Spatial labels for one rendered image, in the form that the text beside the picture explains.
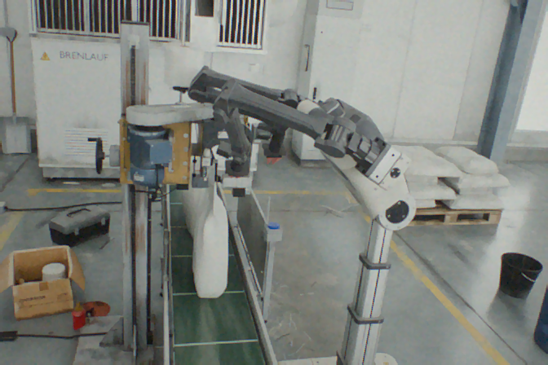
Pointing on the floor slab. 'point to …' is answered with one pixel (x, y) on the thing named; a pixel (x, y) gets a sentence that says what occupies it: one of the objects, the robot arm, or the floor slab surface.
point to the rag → (96, 308)
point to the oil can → (78, 316)
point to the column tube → (136, 192)
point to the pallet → (447, 217)
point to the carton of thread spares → (26, 265)
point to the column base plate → (111, 344)
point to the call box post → (267, 282)
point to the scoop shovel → (15, 133)
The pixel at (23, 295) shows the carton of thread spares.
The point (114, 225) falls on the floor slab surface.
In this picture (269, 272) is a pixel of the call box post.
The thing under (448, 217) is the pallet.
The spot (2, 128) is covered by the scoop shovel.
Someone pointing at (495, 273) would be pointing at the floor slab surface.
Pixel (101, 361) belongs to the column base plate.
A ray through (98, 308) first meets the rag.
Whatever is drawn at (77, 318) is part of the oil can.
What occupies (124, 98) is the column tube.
